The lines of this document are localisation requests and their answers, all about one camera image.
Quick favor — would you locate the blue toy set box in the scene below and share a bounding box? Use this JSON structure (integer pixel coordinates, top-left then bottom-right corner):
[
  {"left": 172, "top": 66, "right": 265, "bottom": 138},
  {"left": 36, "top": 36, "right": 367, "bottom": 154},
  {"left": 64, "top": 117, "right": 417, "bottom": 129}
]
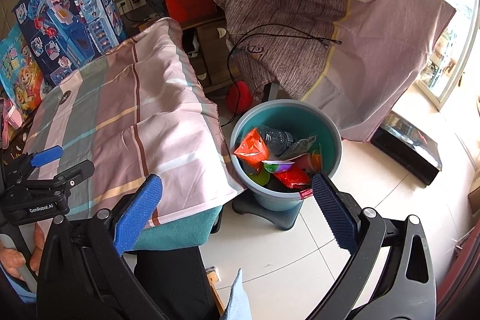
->
[{"left": 13, "top": 0, "right": 127, "bottom": 87}]

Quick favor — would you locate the person left hand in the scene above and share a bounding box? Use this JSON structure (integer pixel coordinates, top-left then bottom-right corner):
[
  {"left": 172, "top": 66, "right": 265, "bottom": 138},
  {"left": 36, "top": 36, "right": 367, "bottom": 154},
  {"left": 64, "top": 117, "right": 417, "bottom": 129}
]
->
[{"left": 1, "top": 223, "right": 46, "bottom": 280}]

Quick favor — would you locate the light blue cloth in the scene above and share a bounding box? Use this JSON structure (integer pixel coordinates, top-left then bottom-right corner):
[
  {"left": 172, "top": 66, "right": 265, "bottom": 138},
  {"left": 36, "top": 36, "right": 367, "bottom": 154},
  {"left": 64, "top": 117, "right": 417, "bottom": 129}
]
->
[{"left": 220, "top": 269, "right": 252, "bottom": 320}]

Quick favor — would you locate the red plastic bag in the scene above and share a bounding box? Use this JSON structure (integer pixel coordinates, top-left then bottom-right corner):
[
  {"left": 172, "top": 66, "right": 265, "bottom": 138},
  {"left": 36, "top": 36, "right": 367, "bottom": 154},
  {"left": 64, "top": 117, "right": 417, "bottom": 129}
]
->
[{"left": 273, "top": 164, "right": 312, "bottom": 189}]

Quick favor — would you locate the purple grey draped cloth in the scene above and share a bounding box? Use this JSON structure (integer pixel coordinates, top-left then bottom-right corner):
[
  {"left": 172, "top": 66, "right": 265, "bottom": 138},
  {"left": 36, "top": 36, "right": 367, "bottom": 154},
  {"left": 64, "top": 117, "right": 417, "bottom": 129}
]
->
[{"left": 213, "top": 0, "right": 456, "bottom": 142}]

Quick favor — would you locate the blue label water bottle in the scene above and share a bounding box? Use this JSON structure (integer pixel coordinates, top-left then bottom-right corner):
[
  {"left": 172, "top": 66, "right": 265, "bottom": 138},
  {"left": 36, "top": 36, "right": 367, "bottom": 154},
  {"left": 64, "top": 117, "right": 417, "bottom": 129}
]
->
[{"left": 257, "top": 125, "right": 295, "bottom": 157}]

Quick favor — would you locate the wooden stool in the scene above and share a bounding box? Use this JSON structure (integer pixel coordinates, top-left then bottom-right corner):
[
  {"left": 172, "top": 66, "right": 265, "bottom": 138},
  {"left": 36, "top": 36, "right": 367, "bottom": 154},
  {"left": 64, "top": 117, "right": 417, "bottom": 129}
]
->
[{"left": 206, "top": 266, "right": 225, "bottom": 314}]

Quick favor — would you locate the pink paper cup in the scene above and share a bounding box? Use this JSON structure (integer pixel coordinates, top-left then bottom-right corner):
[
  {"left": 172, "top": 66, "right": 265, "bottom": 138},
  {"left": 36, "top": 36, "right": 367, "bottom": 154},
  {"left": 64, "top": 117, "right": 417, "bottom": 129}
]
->
[{"left": 295, "top": 152, "right": 322, "bottom": 174}]

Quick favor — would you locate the cartoon puppy gift bag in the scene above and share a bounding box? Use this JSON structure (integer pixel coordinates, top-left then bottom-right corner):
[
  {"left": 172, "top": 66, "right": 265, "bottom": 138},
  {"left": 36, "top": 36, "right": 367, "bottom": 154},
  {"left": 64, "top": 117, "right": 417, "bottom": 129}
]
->
[{"left": 1, "top": 23, "right": 51, "bottom": 119}]

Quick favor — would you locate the striped pink grey tablecloth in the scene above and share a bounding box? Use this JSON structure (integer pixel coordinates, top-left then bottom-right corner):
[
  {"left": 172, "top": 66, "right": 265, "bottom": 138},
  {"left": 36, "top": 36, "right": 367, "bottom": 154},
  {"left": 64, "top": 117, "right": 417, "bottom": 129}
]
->
[{"left": 25, "top": 18, "right": 243, "bottom": 227}]

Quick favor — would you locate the orange wafer snack wrapper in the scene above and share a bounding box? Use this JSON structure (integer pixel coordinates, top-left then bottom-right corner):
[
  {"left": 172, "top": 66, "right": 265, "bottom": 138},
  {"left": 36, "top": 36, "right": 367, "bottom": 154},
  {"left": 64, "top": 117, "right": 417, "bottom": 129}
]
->
[{"left": 233, "top": 127, "right": 269, "bottom": 172}]

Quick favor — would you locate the red round ball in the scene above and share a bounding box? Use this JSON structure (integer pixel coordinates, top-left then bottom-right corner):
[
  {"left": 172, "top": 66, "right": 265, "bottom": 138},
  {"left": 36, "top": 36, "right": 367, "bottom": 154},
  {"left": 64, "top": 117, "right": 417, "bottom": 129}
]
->
[{"left": 225, "top": 81, "right": 253, "bottom": 115}]

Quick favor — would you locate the black cable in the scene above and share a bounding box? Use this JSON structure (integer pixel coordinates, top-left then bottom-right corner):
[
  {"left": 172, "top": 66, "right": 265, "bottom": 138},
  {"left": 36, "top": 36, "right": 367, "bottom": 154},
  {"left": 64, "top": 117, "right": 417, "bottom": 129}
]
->
[{"left": 220, "top": 23, "right": 344, "bottom": 128}]

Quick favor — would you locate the lime green round lid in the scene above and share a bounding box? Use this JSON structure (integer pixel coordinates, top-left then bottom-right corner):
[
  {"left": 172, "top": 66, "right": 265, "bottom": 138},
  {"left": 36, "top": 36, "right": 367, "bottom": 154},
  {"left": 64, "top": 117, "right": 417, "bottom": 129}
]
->
[{"left": 247, "top": 169, "right": 270, "bottom": 186}]

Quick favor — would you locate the teal grey trash bucket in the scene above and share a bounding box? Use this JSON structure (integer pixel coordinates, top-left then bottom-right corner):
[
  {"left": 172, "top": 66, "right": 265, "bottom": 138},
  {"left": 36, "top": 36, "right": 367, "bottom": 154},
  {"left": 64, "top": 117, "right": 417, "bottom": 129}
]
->
[{"left": 229, "top": 99, "right": 343, "bottom": 211}]

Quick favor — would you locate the black glossy tv stand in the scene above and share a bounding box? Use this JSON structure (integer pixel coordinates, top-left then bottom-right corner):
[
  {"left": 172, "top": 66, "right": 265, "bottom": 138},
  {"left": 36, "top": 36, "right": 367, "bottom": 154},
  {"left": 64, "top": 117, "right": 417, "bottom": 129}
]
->
[{"left": 370, "top": 110, "right": 443, "bottom": 186}]

